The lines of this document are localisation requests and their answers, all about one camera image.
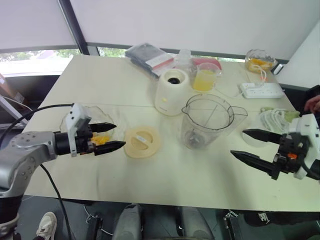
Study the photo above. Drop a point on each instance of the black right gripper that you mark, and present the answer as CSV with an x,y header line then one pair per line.
x,y
292,147

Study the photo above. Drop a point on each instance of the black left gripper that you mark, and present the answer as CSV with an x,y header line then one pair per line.
x,y
83,142

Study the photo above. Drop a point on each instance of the cream blender lid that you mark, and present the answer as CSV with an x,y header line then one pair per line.
x,y
141,147

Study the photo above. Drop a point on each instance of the glass bowl with fruit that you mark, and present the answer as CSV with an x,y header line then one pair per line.
x,y
260,62

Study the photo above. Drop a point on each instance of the person's bare hand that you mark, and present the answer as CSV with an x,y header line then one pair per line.
x,y
314,103

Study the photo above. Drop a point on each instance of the wavy clear glass bowl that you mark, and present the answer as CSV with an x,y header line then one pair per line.
x,y
100,113

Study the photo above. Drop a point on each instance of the green white cloth stack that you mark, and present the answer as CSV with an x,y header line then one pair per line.
x,y
275,117

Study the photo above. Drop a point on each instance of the clear blender jar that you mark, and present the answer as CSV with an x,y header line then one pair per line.
x,y
205,135

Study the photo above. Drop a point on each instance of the white power strip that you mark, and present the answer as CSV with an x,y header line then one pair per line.
x,y
262,91

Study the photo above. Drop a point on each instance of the black shoe with white print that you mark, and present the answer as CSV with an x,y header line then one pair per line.
x,y
262,218

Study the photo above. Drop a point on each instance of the cream blender base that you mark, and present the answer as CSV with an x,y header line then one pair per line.
x,y
170,100

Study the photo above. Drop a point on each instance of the small black device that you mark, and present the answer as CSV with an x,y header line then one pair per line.
x,y
278,69

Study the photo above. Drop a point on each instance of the measuring cup with yellow juice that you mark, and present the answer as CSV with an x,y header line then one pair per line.
x,y
203,82

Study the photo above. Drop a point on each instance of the black bag with red label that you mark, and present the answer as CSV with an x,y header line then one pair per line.
x,y
143,53

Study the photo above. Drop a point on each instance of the white sneaker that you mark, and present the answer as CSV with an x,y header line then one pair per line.
x,y
47,223

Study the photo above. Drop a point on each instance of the clear plastic bottle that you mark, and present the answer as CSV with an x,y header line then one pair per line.
x,y
183,58

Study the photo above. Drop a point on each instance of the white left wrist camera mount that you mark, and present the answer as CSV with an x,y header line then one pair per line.
x,y
75,117

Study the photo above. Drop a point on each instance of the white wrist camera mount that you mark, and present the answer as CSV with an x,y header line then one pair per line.
x,y
306,125
75,117

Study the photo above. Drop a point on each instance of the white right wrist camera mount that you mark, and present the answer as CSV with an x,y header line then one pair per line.
x,y
306,125

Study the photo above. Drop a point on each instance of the black window frame pillar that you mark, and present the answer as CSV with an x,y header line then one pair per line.
x,y
75,27

